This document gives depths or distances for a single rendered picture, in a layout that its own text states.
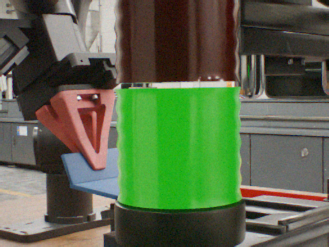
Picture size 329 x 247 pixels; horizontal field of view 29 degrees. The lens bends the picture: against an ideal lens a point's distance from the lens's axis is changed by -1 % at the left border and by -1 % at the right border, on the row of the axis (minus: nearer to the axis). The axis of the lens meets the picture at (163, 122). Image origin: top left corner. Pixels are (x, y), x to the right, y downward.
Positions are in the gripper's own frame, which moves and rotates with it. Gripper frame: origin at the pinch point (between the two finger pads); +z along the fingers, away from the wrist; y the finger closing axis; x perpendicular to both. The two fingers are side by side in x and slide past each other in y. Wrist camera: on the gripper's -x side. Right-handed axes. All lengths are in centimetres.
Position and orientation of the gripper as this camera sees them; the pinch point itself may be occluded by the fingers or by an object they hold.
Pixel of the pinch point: (95, 162)
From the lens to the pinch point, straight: 62.8
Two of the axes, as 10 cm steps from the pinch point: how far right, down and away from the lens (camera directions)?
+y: 6.6, -4.0, -6.4
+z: 3.4, 9.1, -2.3
